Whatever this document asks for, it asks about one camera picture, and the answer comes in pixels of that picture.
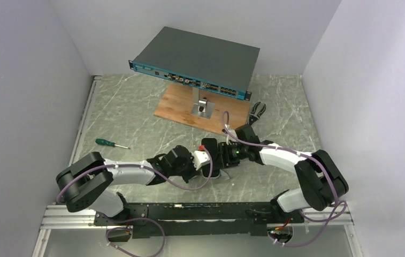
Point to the aluminium frame rail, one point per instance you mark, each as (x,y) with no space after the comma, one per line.
(56,217)

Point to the black handled pliers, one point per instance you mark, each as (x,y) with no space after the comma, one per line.
(256,112)

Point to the grey black umbrella case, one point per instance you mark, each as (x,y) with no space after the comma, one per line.
(212,146)

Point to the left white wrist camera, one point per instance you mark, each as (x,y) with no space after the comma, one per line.
(200,159)

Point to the green handled screwdriver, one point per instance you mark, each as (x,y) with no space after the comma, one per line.
(104,142)

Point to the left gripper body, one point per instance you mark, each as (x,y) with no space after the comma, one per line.
(183,166)

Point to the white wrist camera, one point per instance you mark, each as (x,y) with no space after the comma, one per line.
(229,132)
(200,159)

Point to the teal network switch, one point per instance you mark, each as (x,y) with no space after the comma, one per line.
(199,61)

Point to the wooden base board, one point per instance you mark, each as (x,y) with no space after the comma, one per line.
(177,102)

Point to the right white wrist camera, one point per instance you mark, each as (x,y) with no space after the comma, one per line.
(229,132)

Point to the metal stand bracket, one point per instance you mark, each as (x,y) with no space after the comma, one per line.
(201,106)

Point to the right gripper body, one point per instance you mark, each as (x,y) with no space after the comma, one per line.
(228,156)

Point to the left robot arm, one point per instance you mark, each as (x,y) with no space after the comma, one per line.
(84,185)

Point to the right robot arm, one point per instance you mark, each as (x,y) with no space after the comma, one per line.
(321,182)

